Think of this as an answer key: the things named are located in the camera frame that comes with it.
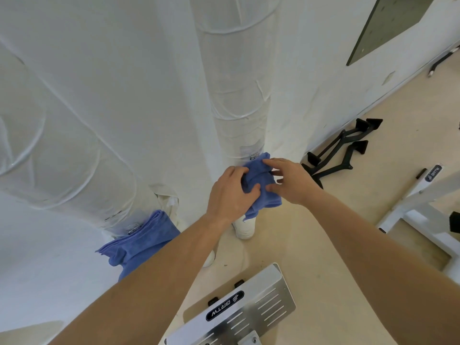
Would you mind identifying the dark grey wall panel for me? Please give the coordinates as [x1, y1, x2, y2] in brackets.
[346, 0, 437, 67]

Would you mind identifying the small blue cleaning cloth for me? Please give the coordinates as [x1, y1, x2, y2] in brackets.
[240, 152, 282, 221]

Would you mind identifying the person's left hand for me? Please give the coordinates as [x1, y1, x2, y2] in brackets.
[206, 166, 262, 225]

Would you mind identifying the large blue folded towel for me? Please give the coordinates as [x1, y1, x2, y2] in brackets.
[95, 210, 181, 282]

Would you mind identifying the slanted white wrapped pipe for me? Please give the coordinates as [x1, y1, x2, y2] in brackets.
[0, 42, 216, 268]

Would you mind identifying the person's right forearm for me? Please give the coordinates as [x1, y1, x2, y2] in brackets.
[299, 190, 460, 345]

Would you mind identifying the white gym machine frame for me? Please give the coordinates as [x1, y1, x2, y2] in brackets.
[375, 163, 460, 285]

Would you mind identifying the silver slotted metal footplate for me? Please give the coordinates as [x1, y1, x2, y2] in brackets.
[163, 263, 297, 345]

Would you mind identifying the person's right hand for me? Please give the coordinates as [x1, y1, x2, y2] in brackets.
[262, 158, 323, 206]

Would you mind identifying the black bar with white tip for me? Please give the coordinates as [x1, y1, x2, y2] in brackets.
[427, 46, 460, 77]

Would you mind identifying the person's left forearm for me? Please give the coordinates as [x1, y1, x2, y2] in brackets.
[48, 213, 232, 345]

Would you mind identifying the upright white wrapped pipe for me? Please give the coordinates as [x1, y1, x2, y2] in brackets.
[190, 0, 282, 240]

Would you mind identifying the black cable handle attachment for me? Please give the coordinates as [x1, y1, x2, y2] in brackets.
[306, 118, 384, 168]
[301, 140, 369, 190]

